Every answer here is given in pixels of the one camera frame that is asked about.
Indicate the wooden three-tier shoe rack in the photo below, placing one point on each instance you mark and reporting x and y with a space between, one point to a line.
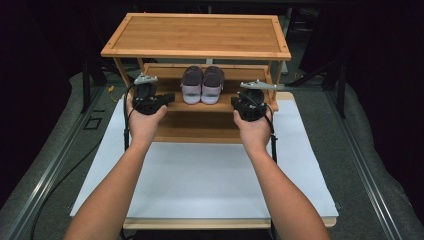
200 33

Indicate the grey metal floor rail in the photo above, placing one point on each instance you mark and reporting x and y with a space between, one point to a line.
50 170
363 166

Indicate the person's left hand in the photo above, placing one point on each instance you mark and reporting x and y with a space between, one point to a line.
143 128

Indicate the small yellow object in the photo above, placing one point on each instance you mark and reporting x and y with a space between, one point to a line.
111 89

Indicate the white table mat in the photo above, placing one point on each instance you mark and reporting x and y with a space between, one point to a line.
200 180

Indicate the pink sandal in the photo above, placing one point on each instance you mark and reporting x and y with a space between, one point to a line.
212 85
191 85

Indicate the person's right hand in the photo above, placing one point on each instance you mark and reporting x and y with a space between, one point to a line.
255 133

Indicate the black metal stand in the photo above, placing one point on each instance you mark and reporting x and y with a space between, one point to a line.
86 83
340 93

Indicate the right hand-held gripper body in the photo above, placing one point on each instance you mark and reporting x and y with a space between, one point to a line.
251 106

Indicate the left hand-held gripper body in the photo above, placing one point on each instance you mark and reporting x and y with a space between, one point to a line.
148 101

